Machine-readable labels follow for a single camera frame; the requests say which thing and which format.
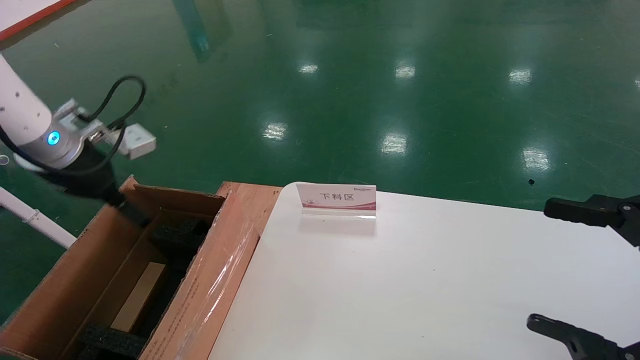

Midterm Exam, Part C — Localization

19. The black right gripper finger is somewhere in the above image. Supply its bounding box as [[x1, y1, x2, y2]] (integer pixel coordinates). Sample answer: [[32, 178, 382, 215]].
[[543, 195, 640, 249], [526, 315, 640, 360]]

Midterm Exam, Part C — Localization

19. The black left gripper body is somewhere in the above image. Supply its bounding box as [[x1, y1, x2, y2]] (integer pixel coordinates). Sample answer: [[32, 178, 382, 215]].
[[37, 142, 126, 207]]

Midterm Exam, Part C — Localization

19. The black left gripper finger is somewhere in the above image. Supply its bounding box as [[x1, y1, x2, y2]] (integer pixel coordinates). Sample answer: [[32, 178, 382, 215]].
[[116, 197, 151, 228]]

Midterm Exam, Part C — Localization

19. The small brown cardboard box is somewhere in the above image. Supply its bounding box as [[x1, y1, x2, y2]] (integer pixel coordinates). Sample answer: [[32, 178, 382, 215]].
[[110, 262, 167, 332]]

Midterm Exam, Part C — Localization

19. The large open cardboard box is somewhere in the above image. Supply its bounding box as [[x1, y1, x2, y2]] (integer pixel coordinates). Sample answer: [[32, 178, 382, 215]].
[[0, 175, 262, 360]]

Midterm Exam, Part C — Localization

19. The black foam packing insert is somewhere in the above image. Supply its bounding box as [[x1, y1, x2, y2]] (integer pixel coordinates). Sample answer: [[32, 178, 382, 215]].
[[150, 217, 212, 273], [77, 324, 148, 360]]

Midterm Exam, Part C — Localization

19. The white metal tube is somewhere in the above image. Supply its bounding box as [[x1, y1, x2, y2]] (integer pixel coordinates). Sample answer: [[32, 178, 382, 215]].
[[0, 186, 78, 249]]

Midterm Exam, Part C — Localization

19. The reddish wooden board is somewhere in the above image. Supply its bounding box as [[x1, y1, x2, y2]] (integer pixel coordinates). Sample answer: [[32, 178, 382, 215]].
[[217, 181, 284, 238]]

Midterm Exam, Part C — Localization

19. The acrylic sign with red print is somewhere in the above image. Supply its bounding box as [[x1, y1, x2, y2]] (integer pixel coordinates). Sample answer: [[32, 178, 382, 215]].
[[296, 182, 378, 219]]

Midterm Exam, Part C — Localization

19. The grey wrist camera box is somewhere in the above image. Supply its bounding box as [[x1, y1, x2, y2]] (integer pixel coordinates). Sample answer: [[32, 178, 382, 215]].
[[117, 123, 157, 161]]

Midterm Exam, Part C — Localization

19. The silver camera mounting bracket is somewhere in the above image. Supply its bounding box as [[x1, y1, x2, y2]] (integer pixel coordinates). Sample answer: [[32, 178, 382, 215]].
[[55, 98, 123, 146]]

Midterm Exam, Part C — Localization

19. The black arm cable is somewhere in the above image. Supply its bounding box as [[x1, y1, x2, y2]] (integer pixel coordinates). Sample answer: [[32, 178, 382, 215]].
[[0, 76, 147, 177]]

